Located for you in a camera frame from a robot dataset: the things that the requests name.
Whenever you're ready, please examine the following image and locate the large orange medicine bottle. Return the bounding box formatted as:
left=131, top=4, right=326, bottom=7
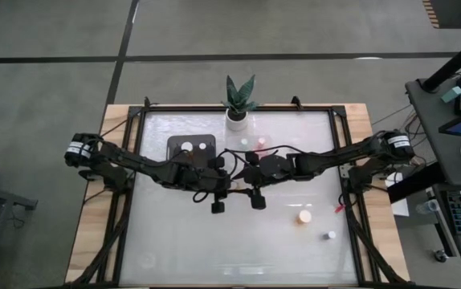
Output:
left=296, top=209, right=313, bottom=226

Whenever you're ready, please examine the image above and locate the grey plastic bin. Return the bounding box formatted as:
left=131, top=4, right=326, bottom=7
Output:
left=165, top=133, right=218, bottom=166

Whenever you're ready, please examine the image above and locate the green snake plant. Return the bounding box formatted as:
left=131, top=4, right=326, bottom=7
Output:
left=221, top=74, right=260, bottom=116

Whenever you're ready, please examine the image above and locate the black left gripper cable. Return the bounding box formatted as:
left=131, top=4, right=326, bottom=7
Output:
left=192, top=149, right=239, bottom=204

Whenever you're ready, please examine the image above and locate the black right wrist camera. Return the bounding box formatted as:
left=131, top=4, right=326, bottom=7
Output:
left=249, top=187, right=267, bottom=211

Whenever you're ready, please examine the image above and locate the white plant pot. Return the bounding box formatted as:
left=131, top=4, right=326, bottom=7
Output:
left=225, top=108, right=250, bottom=132

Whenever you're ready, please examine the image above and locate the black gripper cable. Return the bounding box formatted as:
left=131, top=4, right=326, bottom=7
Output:
left=192, top=149, right=239, bottom=204
left=224, top=144, right=296, bottom=161

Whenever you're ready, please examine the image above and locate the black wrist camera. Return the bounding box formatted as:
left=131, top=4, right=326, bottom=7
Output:
left=249, top=187, right=267, bottom=211
left=210, top=191, right=226, bottom=214

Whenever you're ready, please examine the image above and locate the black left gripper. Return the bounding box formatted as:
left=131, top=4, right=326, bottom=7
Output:
left=196, top=157, right=239, bottom=193

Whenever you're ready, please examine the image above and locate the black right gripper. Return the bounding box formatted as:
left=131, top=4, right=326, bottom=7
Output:
left=232, top=155, right=294, bottom=188

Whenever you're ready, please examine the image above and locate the black stand pole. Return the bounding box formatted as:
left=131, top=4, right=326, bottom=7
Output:
left=420, top=27, right=461, bottom=93

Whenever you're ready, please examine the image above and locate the clear plastic tube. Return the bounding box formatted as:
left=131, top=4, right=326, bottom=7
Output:
left=414, top=199, right=441, bottom=215

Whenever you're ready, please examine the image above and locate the striped floor rug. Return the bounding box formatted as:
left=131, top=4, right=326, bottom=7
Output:
left=422, top=0, right=461, bottom=31

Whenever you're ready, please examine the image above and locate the small teal box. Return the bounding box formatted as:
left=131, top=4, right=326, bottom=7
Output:
left=439, top=85, right=461, bottom=104

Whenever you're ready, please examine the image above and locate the white paper sheet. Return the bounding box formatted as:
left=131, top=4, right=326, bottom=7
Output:
left=384, top=172, right=410, bottom=218

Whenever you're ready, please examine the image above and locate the grey side table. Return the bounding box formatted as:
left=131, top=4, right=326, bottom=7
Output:
left=404, top=75, right=461, bottom=186

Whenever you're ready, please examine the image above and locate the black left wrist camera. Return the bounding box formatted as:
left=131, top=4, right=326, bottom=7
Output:
left=210, top=191, right=226, bottom=214

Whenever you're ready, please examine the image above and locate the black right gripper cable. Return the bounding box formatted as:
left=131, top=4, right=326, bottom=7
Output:
left=224, top=144, right=296, bottom=161

